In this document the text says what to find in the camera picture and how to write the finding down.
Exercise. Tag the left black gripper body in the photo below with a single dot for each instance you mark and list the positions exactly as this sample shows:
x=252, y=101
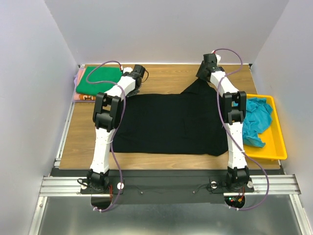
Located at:
x=134, y=92

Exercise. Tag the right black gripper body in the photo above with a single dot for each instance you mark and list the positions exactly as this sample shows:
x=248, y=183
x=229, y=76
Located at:
x=201, y=72

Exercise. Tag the black polo shirt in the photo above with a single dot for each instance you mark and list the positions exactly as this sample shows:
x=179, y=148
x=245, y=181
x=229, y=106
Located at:
x=185, y=123

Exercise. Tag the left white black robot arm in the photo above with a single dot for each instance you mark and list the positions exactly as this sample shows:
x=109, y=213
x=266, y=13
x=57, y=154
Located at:
x=108, y=112

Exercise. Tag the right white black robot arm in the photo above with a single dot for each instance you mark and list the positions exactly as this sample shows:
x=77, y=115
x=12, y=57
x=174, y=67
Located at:
x=232, y=110

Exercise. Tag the folded green t shirt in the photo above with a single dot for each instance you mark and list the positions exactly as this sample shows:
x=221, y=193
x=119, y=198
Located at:
x=112, y=74

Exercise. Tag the folded pink t shirt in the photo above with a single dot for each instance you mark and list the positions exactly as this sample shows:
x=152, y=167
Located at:
x=81, y=73

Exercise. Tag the folded lilac t shirt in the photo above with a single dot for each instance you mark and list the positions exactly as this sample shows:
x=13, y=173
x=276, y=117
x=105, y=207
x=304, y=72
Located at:
x=76, y=78

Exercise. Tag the folded orange patterned t shirt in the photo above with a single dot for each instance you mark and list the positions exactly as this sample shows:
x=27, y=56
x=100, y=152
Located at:
x=83, y=97

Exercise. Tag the crumpled teal t shirt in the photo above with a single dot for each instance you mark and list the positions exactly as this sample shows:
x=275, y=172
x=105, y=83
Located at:
x=257, y=121

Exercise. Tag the yellow plastic tray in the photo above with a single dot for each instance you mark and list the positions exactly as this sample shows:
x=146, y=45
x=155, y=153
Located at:
x=275, y=147

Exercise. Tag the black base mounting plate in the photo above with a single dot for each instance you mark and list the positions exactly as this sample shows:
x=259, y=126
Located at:
x=160, y=187

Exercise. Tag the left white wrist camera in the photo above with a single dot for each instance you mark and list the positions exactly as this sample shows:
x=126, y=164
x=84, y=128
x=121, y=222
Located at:
x=125, y=69

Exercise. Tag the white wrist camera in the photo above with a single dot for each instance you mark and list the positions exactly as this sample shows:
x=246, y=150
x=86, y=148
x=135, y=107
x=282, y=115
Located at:
x=125, y=69
x=218, y=57

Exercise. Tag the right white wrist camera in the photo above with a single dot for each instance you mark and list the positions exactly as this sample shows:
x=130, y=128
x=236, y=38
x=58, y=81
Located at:
x=218, y=57

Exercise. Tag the aluminium extrusion rail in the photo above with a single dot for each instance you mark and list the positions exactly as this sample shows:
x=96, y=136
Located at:
x=275, y=185

